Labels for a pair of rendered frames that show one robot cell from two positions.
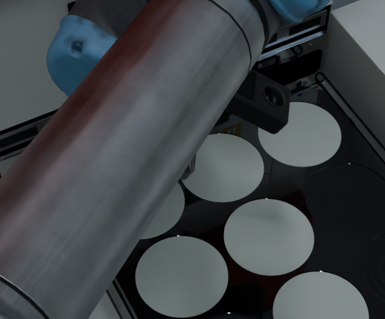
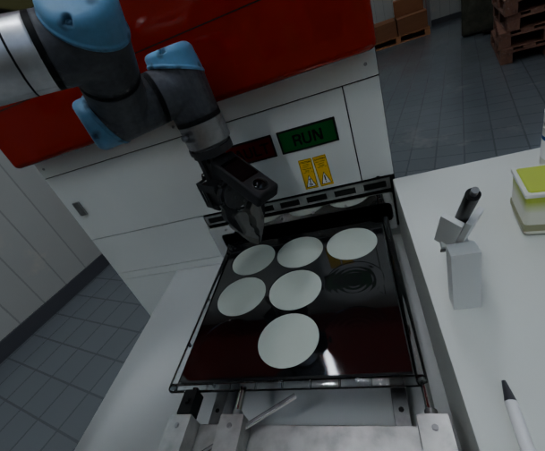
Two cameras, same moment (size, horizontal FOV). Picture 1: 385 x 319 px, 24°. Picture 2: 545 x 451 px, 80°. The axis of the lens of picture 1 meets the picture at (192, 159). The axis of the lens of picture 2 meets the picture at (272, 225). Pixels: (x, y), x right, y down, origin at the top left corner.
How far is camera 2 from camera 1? 0.68 m
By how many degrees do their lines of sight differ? 42
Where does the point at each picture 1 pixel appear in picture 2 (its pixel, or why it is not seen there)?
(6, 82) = not seen: hidden behind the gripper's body
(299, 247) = (305, 299)
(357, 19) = (406, 182)
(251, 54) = (7, 47)
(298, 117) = (356, 235)
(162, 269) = (236, 290)
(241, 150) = (315, 245)
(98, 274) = not seen: outside the picture
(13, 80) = not seen: hidden behind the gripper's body
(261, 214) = (299, 277)
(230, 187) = (295, 260)
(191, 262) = (250, 291)
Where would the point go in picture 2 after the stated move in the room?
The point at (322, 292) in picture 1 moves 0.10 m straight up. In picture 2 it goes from (297, 327) to (278, 283)
